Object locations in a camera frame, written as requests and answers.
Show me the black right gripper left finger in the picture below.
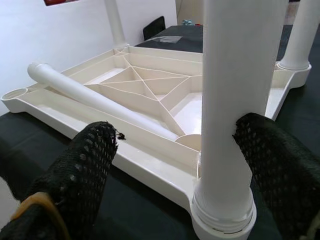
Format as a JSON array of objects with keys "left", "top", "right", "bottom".
[{"left": 0, "top": 121, "right": 127, "bottom": 240}]

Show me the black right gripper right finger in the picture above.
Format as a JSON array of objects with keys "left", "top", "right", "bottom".
[{"left": 232, "top": 112, "right": 320, "bottom": 240}]

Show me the white plastic table leg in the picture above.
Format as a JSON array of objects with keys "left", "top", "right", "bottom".
[
  {"left": 26, "top": 62, "right": 180, "bottom": 143},
  {"left": 191, "top": 0, "right": 289, "bottom": 232},
  {"left": 103, "top": 0, "right": 127, "bottom": 48},
  {"left": 277, "top": 0, "right": 320, "bottom": 71}
]

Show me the white plastic table top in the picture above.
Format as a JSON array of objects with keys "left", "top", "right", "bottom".
[{"left": 1, "top": 44, "right": 313, "bottom": 240}]

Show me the black tablecloth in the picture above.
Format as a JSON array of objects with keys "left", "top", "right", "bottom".
[{"left": 0, "top": 23, "right": 320, "bottom": 240}]

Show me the black flat bag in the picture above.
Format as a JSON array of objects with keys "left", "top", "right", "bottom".
[{"left": 142, "top": 15, "right": 166, "bottom": 41}]

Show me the red wall sign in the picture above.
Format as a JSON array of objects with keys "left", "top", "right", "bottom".
[{"left": 44, "top": 0, "right": 83, "bottom": 6}]

